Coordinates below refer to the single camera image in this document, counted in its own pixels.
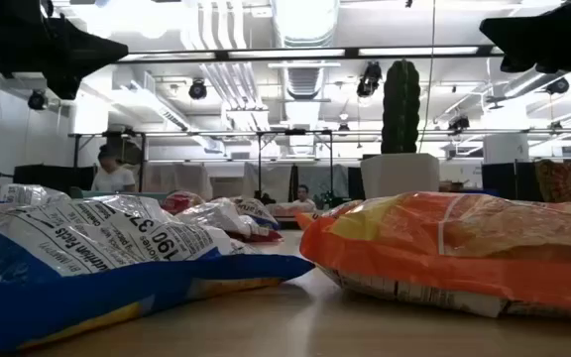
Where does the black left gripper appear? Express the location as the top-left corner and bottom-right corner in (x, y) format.
(0, 17), (129, 100)

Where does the blue Maruchan ramen packet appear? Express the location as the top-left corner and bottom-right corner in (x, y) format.
(0, 193), (315, 354)
(233, 196), (283, 232)
(0, 183), (72, 205)

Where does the orange Maruchan ramen packet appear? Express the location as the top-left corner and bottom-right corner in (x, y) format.
(292, 210), (329, 231)
(298, 191), (571, 319)

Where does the black ceiling spotlight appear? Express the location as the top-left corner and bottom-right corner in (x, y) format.
(545, 77), (571, 95)
(356, 61), (384, 98)
(27, 89), (48, 111)
(447, 116), (471, 133)
(188, 78), (208, 101)

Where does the white round column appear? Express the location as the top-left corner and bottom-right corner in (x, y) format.
(482, 132), (530, 165)

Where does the green cactus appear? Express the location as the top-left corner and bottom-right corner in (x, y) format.
(381, 59), (421, 155)

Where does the orange patterned tapestry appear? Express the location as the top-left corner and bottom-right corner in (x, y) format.
(534, 159), (571, 204)

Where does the grey cloth cover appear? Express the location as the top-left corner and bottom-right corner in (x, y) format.
(141, 162), (213, 200)
(242, 162), (294, 202)

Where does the thin black hanging cable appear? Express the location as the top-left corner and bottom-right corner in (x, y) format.
(416, 0), (438, 155)

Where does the black overhead frame bar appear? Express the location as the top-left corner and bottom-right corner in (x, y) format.
(114, 44), (506, 64)

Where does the black background station frame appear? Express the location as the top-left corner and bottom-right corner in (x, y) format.
(69, 127), (571, 202)

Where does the silver ventilation duct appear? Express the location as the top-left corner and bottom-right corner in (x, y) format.
(269, 0), (341, 103)

